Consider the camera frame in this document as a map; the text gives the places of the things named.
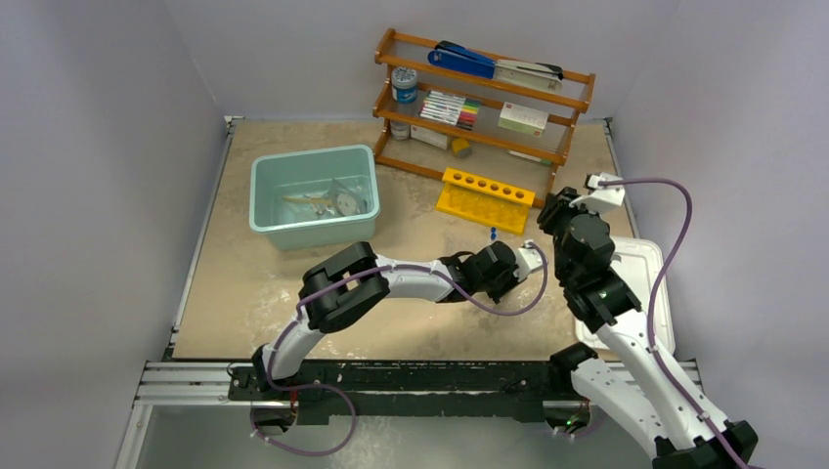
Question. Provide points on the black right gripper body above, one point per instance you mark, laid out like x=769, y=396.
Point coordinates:
x=561, y=203

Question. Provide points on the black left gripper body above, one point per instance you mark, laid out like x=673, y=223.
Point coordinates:
x=496, y=288

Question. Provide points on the amber rubber tubing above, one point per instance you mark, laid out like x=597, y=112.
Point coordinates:
x=309, y=200

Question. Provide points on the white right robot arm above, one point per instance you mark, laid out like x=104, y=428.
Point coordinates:
x=662, y=409

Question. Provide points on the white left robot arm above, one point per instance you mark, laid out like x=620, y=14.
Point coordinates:
x=338, y=292

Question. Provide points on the white plastic tray lid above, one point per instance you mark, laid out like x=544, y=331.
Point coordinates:
x=647, y=278

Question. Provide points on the yellow test tube rack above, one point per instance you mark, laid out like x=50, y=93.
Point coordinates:
x=485, y=201

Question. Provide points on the yellow green sponge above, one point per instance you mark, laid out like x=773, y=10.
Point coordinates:
x=461, y=148

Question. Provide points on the green white box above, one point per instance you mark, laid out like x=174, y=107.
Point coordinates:
x=524, y=120

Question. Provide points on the white box lower shelf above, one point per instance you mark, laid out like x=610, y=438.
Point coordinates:
x=430, y=137

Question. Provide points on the pack of coloured markers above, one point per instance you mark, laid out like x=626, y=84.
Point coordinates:
x=450, y=109

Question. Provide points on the teal plastic tub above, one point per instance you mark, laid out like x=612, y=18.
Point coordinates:
x=308, y=174

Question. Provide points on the blue-lidded jar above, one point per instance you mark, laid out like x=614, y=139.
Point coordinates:
x=404, y=85

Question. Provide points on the blue long stapler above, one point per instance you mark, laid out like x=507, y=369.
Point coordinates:
x=452, y=56

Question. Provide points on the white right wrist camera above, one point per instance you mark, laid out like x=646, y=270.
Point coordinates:
x=605, y=193

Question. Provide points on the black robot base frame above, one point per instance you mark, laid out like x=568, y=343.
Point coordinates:
x=527, y=392

